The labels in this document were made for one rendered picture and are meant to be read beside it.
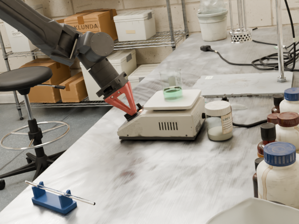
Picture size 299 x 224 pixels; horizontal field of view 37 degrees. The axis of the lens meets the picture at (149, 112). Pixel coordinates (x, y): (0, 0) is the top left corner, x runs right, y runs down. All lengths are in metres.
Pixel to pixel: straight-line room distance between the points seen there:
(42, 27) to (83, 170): 0.33
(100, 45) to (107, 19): 2.39
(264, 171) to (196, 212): 0.16
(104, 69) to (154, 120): 0.17
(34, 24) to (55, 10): 2.92
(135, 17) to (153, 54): 0.49
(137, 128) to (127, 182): 0.20
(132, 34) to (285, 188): 2.73
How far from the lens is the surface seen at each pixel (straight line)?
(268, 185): 0.71
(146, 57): 3.69
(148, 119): 1.07
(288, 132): 0.87
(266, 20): 3.43
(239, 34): 1.34
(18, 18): 1.00
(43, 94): 3.73
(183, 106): 1.04
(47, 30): 1.04
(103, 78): 1.09
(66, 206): 0.87
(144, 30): 3.29
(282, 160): 0.69
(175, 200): 0.85
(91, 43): 1.03
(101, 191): 0.92
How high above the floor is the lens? 1.19
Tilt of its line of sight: 20 degrees down
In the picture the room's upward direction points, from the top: 9 degrees counter-clockwise
